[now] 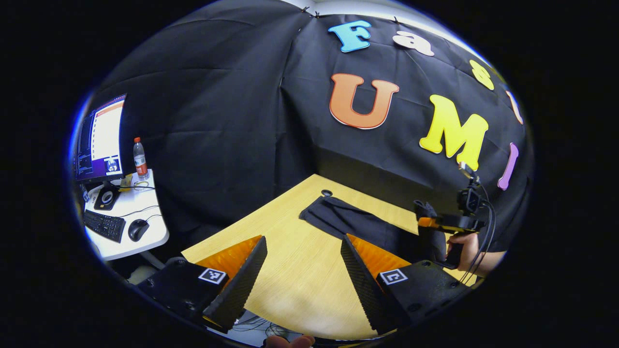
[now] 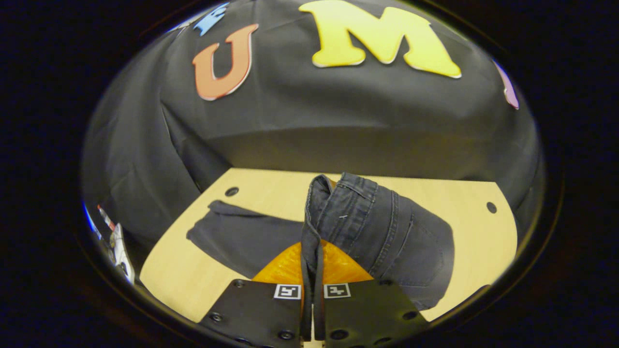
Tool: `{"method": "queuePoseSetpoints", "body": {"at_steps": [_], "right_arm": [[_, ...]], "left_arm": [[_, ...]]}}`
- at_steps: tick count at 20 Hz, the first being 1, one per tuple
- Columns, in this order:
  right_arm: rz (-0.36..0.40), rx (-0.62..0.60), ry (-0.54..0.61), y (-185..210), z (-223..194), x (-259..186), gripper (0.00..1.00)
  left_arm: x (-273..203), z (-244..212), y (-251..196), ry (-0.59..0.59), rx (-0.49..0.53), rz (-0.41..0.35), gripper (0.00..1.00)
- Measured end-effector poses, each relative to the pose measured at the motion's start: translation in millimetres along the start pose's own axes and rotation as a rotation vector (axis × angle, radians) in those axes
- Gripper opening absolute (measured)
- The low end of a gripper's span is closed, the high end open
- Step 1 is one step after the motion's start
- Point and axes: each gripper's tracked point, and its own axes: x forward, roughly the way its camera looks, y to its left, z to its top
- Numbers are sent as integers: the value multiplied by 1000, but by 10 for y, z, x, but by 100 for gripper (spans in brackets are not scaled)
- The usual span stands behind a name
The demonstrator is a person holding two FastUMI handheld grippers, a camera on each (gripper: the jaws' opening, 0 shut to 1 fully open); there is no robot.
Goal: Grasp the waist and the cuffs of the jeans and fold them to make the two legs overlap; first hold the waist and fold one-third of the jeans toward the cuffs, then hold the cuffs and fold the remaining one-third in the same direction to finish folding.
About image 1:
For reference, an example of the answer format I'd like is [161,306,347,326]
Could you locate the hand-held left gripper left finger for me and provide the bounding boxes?
[138,235,268,334]

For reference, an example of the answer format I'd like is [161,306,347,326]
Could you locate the dark grey jeans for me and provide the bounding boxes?
[299,195,448,264]

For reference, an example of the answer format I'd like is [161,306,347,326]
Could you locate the black floor cables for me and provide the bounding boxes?
[232,314,291,340]

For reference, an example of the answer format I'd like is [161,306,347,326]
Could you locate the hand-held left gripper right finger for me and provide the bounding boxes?
[341,234,472,336]

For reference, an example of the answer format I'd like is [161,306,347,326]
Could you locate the computer monitor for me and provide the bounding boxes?
[74,94,127,211]

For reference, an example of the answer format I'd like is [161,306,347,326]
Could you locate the clear plastic water bottle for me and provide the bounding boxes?
[133,137,149,181]

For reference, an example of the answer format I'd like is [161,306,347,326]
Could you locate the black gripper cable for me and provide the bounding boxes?
[459,181,497,286]

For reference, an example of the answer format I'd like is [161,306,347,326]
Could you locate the white side desk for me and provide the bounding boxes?
[83,169,170,261]

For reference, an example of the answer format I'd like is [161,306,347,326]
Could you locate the black keyboard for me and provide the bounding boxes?
[83,209,126,243]

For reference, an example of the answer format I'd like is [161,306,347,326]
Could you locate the black computer mouse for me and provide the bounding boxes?
[128,219,149,242]

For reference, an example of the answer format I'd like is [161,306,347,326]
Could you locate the black backdrop cloth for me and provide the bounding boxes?
[92,0,535,252]

